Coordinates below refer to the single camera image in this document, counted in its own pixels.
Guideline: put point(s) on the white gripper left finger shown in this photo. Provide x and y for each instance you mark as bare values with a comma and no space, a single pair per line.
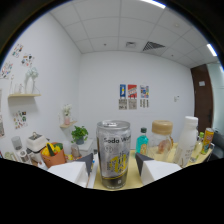
68,171

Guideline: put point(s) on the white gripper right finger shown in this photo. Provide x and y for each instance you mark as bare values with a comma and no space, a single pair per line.
158,170

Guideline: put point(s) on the silver yellow soda water can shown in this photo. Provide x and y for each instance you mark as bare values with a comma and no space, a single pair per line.
113,156

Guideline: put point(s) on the two-tier wooden shelf rack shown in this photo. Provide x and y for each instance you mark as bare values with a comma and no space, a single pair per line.
133,176

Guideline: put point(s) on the clear jar with cork lid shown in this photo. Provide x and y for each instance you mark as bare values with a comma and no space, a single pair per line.
160,143

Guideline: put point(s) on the small teal liquid bottle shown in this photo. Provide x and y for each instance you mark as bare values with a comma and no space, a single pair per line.
142,145

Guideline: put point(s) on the large white milk bottle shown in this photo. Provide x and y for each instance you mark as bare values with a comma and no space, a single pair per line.
186,143

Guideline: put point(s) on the green potted plant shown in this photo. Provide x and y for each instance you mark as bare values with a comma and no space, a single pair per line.
80,134

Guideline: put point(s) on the white toaster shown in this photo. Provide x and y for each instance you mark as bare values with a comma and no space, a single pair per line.
36,143

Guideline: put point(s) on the clear bottle with green cap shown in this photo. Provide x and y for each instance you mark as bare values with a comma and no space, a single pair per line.
199,146

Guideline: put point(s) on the pink vase with flowers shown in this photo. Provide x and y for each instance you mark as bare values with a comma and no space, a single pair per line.
67,115

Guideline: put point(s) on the brown door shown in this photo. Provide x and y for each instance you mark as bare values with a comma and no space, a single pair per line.
201,100

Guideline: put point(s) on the white vase with flowers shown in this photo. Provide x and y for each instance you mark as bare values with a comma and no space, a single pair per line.
30,81

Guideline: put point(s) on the ceiling air vent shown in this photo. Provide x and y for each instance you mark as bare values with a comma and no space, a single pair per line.
154,46

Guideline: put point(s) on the square ceiling diffuser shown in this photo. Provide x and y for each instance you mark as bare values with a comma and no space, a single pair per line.
130,44

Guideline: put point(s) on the small wooden wall shelf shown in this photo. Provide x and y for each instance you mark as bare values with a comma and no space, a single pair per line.
68,124

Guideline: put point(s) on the grey printed wall sheet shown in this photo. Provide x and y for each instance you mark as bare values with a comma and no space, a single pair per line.
132,104
123,104
144,103

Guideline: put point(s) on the red wall poster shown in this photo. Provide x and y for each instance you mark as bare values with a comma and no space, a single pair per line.
132,91

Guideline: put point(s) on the long wooden wall shelf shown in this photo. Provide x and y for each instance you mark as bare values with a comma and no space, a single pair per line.
24,95

